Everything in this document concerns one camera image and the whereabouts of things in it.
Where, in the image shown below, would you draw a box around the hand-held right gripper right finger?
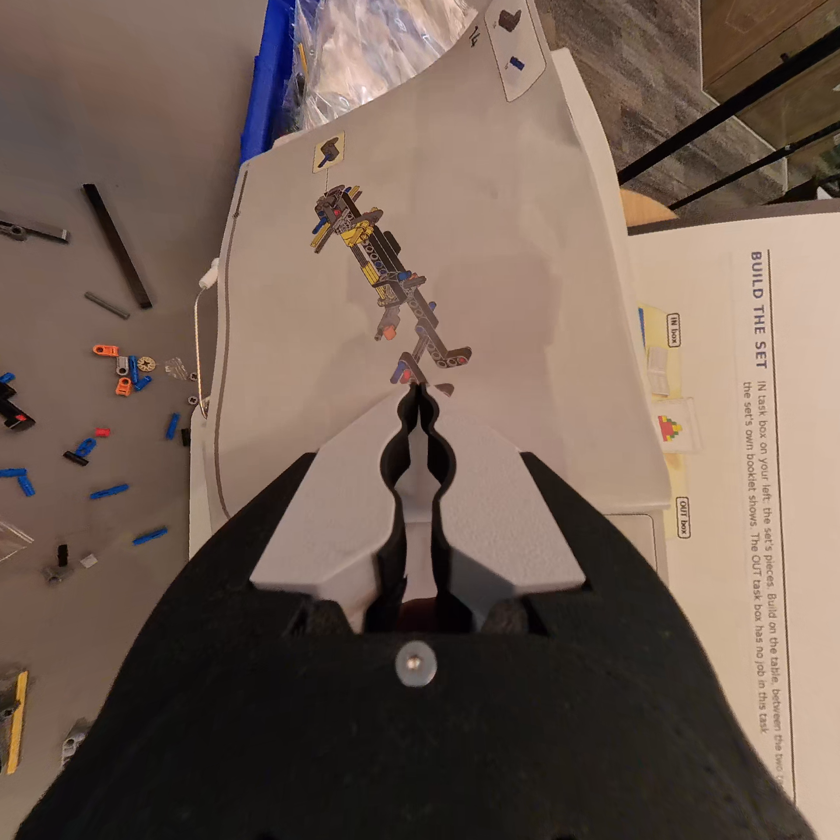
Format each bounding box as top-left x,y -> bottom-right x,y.
419,386 -> 588,632

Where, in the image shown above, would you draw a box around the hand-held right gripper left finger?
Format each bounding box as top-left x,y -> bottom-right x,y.
250,386 -> 421,632

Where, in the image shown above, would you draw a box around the white lego instruction booklet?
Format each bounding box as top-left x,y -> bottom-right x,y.
188,0 -> 672,588

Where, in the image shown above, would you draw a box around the long black lego assembly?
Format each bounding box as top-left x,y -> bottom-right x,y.
0,382 -> 38,433

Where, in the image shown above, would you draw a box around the scattered blue lego pins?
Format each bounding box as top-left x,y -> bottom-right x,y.
0,356 -> 181,546

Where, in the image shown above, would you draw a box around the thin grey lego axle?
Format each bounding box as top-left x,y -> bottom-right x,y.
83,291 -> 131,321

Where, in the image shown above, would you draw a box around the light grey lego connector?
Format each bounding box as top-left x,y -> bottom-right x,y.
61,717 -> 91,767

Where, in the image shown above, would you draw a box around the long black lego beam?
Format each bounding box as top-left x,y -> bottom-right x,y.
81,183 -> 154,310

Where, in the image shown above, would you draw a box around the small black yellow lego assembly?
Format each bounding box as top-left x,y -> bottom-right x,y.
0,668 -> 31,777

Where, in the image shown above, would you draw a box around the long grey lego beam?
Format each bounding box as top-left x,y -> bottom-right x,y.
0,209 -> 70,245

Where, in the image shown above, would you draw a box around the white printed task sheet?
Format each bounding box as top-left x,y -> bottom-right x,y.
626,213 -> 840,840

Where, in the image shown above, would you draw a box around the clear plastic bag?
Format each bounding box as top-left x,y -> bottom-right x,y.
0,520 -> 35,563

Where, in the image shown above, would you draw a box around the light wooden board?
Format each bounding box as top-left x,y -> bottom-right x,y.
619,188 -> 678,228

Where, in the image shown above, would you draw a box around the blue plastic bin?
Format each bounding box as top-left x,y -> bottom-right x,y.
239,0 -> 298,165

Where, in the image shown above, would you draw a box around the pile of clear plastic bags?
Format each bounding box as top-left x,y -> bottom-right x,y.
285,0 -> 477,132

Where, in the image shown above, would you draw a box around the wooden cabinet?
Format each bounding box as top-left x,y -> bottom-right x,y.
699,0 -> 840,156

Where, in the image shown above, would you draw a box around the thin white cord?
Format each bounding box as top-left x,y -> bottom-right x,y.
193,258 -> 221,421

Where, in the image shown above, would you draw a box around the black metal frame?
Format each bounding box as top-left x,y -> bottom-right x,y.
617,26 -> 840,211

